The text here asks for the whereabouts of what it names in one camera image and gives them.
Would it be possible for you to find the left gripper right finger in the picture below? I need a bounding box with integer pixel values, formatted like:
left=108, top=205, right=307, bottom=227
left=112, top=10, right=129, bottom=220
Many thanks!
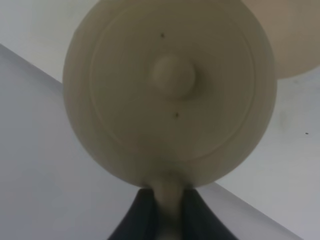
left=181, top=189, right=238, bottom=240

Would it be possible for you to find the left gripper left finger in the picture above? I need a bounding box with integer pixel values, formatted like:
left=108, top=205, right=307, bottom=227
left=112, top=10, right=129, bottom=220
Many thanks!
left=108, top=188, right=159, bottom=240

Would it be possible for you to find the beige teapot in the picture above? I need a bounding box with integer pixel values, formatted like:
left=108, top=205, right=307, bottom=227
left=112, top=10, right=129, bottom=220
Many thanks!
left=63, top=0, right=277, bottom=240

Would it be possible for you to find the beige teapot saucer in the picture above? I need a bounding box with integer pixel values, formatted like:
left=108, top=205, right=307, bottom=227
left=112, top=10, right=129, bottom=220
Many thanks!
left=244, top=0, right=320, bottom=79

